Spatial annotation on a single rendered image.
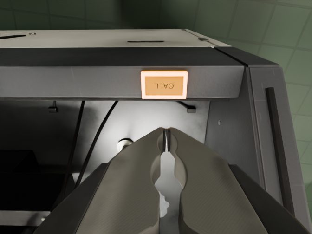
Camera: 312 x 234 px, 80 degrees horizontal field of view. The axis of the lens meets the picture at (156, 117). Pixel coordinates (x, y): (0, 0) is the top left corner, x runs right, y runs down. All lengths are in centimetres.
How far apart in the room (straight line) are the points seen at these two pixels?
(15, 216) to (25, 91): 21
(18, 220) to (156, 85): 31
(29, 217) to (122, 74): 27
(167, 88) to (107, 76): 7
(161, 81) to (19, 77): 17
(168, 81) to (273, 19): 113
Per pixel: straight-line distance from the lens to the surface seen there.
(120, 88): 23
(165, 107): 36
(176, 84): 21
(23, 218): 39
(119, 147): 41
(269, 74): 24
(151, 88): 21
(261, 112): 22
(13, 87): 28
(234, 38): 124
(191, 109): 36
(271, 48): 133
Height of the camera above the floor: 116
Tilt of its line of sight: 62 degrees down
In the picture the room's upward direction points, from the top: 177 degrees counter-clockwise
